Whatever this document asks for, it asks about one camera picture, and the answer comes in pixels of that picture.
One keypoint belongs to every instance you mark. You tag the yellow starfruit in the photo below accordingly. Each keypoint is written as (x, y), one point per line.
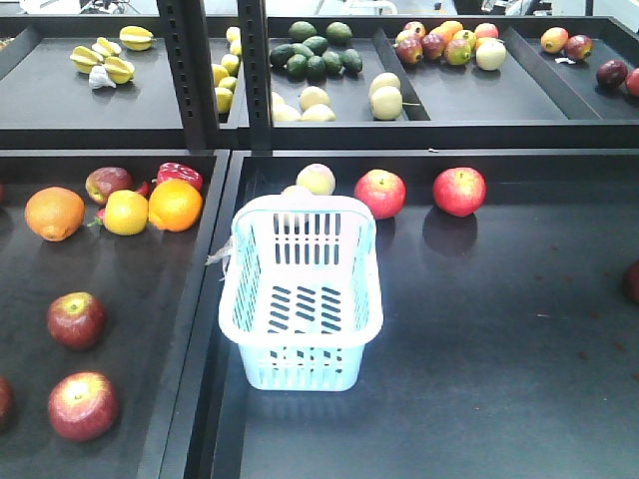
(136, 38)

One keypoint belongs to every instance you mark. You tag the pale yellow peach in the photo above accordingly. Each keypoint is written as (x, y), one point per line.
(317, 178)

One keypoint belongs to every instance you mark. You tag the dark red apple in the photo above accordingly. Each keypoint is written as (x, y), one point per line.
(77, 320)
(83, 406)
(6, 401)
(102, 182)

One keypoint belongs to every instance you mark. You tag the yellow lemon-like fruit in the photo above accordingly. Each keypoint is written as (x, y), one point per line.
(126, 213)

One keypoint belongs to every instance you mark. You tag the orange fruit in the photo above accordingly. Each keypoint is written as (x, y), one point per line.
(54, 213)
(174, 206)

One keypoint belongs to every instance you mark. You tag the light blue plastic basket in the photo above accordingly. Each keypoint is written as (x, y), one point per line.
(301, 297)

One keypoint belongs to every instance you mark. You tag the black fruit display stand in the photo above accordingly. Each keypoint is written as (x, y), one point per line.
(508, 349)

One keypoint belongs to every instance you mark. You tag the white garlic bulb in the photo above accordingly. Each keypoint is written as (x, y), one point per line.
(99, 78)

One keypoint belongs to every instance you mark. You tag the red bell pepper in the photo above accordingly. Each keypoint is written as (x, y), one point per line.
(177, 171)

